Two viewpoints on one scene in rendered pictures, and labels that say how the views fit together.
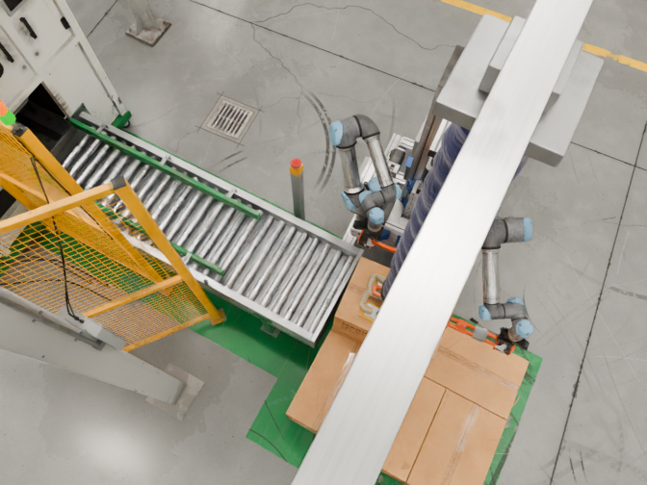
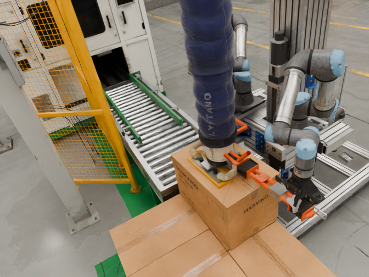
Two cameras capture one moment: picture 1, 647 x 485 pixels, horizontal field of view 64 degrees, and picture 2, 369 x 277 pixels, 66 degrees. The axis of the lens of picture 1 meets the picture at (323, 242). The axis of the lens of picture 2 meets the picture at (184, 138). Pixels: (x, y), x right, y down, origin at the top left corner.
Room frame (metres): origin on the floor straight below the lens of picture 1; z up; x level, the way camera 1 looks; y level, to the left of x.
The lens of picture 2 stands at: (-0.34, -1.17, 2.16)
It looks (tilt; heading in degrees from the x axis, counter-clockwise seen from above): 36 degrees down; 42
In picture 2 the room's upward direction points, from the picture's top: 11 degrees counter-clockwise
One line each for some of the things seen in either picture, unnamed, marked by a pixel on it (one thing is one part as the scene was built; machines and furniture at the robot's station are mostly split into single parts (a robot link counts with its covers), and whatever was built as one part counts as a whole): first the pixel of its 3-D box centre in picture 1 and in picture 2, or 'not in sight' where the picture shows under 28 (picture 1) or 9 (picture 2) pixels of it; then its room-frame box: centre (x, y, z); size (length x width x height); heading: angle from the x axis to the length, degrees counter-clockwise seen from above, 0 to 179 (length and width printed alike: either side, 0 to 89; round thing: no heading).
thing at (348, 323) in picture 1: (391, 314); (223, 185); (0.78, -0.43, 0.75); 0.60 x 0.40 x 0.40; 68
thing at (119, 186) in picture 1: (118, 297); (66, 107); (0.74, 1.11, 1.05); 0.87 x 0.10 x 2.10; 116
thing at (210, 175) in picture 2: (390, 319); (208, 167); (0.70, -0.39, 0.97); 0.34 x 0.10 x 0.05; 68
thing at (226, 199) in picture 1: (165, 164); (154, 94); (1.85, 1.14, 0.60); 1.60 x 0.10 x 0.09; 64
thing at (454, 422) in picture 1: (404, 390); (216, 276); (0.38, -0.57, 0.34); 1.20 x 1.00 x 0.40; 64
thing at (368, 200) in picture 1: (371, 200); not in sight; (1.23, -0.24, 1.38); 0.11 x 0.11 x 0.08; 24
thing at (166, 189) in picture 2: (338, 294); (199, 173); (0.94, -0.11, 0.58); 0.70 x 0.03 x 0.06; 154
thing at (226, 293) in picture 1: (163, 259); (119, 132); (1.17, 1.09, 0.50); 2.31 x 0.05 x 0.19; 64
